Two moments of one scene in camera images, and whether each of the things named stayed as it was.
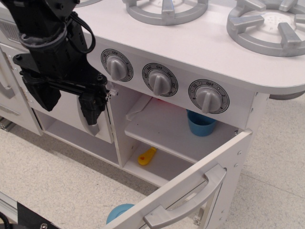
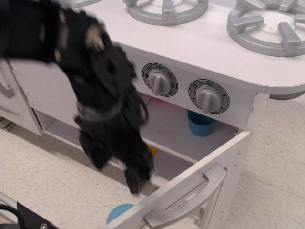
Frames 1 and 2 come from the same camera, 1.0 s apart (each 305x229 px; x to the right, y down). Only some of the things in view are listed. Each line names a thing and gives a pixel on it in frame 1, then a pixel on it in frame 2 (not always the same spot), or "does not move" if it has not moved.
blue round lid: (117, 211) does not move
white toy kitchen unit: (186, 79) does not move
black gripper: (58, 56) → (111, 126)
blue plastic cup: (200, 125) does not move
